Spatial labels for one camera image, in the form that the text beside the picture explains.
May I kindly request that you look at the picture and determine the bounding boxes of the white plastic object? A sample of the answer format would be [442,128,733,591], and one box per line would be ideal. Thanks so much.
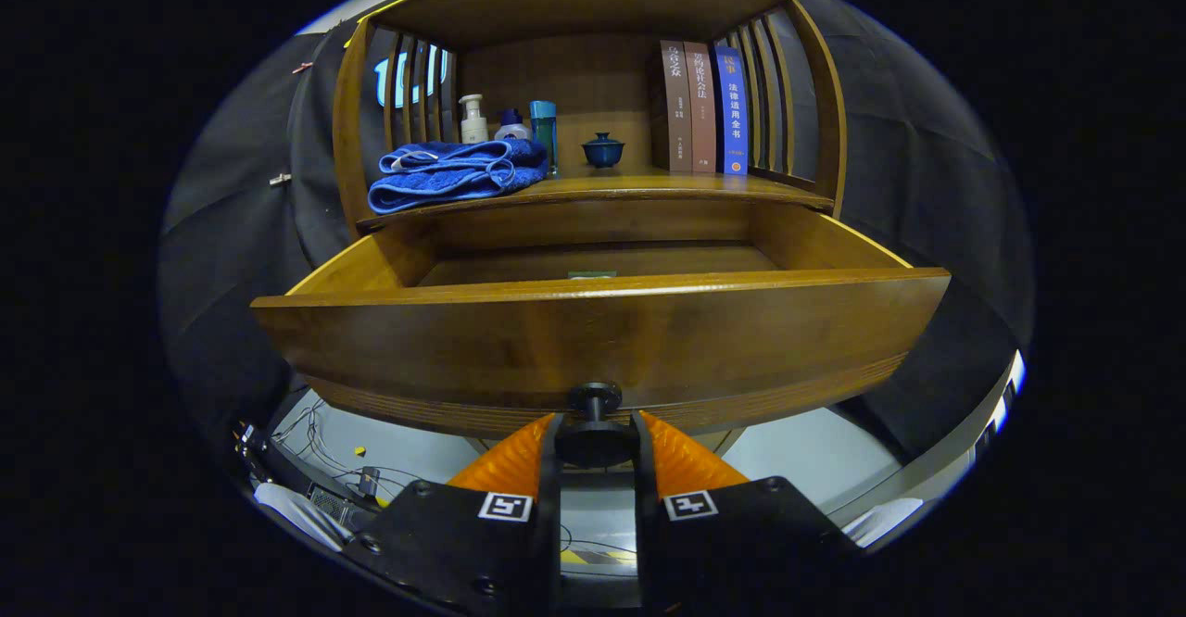
[254,482,353,551]

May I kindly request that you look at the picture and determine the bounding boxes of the teal bottle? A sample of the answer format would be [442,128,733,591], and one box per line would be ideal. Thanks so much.
[529,100,560,178]

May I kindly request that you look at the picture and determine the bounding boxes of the wooden drawer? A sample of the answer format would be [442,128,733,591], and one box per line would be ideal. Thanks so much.
[250,202,953,470]

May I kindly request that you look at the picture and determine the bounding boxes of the black backdrop cloth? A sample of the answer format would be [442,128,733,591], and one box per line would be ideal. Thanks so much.
[158,0,1034,470]

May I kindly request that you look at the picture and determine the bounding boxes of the floor cables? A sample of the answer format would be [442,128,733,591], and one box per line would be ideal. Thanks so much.
[274,398,436,507]

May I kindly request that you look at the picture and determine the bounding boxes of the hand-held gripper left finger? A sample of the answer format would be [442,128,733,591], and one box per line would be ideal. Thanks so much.
[343,411,562,614]

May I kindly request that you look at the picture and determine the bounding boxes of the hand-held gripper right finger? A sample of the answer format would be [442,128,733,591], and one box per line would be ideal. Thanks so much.
[632,410,867,614]

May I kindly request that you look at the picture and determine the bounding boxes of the reddish brown book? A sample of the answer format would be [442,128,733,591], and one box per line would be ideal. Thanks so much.
[684,41,717,174]

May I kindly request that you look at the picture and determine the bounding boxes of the blue lidded teacup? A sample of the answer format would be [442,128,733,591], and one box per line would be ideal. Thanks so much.
[581,132,625,170]

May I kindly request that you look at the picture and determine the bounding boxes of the blue book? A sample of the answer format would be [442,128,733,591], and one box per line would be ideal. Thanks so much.
[713,45,750,176]

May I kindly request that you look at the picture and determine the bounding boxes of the dark brown book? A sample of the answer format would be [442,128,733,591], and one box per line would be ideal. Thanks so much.
[658,40,693,173]

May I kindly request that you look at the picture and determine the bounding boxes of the folded blue towel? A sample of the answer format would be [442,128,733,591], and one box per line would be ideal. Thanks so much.
[368,139,550,216]

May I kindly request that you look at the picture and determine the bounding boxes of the white pump bottle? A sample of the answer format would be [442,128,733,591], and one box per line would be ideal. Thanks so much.
[459,94,489,145]

